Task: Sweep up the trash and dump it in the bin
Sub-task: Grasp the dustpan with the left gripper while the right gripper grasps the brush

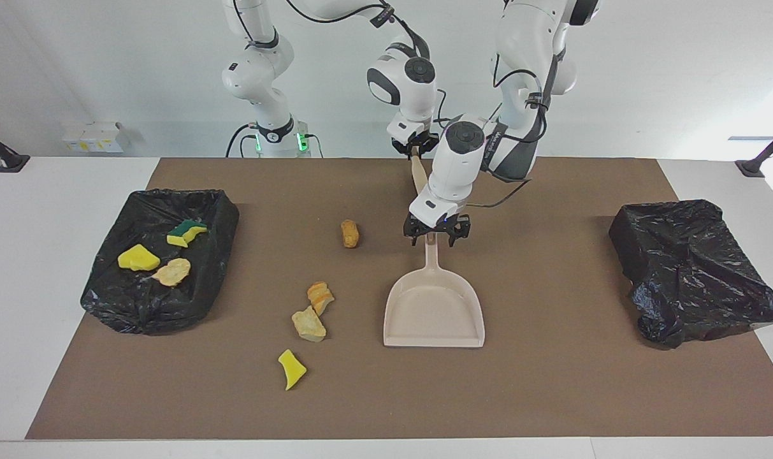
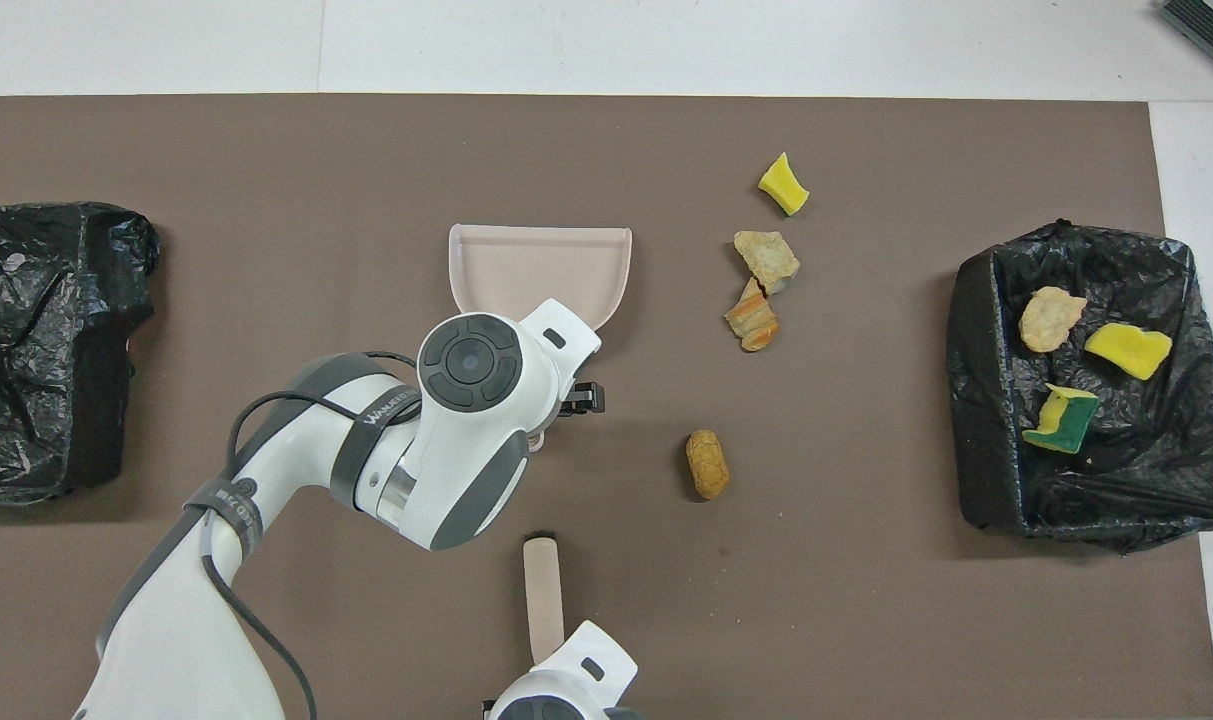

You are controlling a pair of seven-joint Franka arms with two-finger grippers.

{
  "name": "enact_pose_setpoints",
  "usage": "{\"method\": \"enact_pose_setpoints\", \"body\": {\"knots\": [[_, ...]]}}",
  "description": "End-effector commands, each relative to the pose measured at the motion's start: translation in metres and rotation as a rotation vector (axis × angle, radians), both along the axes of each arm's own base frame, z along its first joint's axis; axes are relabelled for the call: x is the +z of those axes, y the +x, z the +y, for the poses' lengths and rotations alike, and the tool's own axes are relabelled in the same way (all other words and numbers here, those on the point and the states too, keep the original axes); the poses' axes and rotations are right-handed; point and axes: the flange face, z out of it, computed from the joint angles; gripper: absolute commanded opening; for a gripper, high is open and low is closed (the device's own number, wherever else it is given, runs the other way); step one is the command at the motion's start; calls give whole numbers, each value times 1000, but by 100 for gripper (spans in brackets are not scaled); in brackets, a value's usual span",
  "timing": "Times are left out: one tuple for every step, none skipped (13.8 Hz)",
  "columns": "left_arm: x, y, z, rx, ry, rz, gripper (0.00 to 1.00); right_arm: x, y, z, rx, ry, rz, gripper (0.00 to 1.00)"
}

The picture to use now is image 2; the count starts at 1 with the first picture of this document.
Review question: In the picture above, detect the beige handled hand brush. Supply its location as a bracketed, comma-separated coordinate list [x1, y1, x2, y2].
[522, 531, 565, 666]

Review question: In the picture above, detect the brown table mat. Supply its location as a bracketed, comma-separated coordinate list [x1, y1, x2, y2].
[0, 93, 1213, 720]

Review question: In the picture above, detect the tan sponge chunk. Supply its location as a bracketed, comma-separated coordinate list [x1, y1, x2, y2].
[733, 230, 801, 297]
[1019, 286, 1089, 354]

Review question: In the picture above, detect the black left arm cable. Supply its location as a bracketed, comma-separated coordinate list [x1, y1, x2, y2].
[203, 350, 422, 720]

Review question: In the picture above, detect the yellow green-backed sponge piece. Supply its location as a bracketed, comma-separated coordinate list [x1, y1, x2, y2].
[1021, 382, 1101, 455]

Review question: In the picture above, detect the beige plastic dustpan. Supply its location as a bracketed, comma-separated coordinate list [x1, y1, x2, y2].
[448, 223, 634, 333]

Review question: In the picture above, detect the orange striped sponge chunk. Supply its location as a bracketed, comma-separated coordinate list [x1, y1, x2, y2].
[724, 277, 780, 353]

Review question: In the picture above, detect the black bag-lined trash bin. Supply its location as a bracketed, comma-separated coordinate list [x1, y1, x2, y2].
[946, 219, 1213, 556]
[0, 201, 160, 506]

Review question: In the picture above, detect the brown oval sponge chunk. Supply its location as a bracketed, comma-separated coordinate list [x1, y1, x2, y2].
[685, 429, 731, 501]

